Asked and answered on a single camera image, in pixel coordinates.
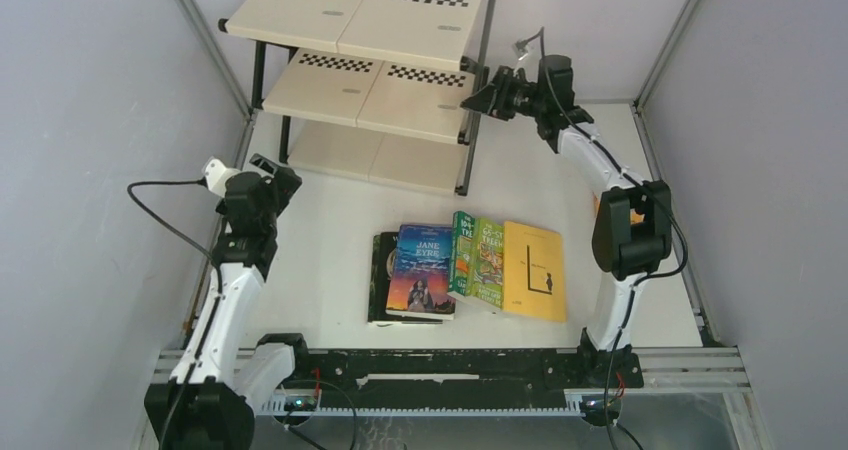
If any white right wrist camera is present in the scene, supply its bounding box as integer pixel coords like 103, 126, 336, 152
513, 40, 535, 62

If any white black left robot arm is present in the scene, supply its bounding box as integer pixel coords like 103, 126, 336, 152
144, 154, 313, 449

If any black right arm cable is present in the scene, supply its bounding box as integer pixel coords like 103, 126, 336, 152
529, 26, 690, 428

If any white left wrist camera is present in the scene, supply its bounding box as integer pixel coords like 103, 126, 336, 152
202, 157, 240, 198

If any black mounting base rail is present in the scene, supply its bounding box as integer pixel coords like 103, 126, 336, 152
260, 333, 645, 413

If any yellow book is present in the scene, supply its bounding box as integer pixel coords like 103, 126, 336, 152
502, 221, 567, 323

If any Jane Eyre blue book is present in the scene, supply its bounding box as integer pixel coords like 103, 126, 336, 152
386, 224, 456, 321

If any light green treehouse book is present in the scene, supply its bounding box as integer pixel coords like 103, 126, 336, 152
468, 217, 504, 312

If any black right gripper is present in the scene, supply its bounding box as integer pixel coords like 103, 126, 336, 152
464, 64, 550, 121

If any dark green treehouse book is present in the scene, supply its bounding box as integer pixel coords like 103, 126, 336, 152
448, 211, 478, 303

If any dark black-green book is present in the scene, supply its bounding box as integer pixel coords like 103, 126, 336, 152
367, 231, 441, 328

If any orange paperback book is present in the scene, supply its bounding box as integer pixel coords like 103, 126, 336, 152
594, 189, 645, 227

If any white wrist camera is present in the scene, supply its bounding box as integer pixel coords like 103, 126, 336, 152
513, 40, 535, 62
202, 157, 240, 198

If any cream three-tier shelf rack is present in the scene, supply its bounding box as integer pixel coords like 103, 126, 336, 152
218, 0, 496, 196

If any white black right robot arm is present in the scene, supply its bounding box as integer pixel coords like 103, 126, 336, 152
461, 55, 673, 386

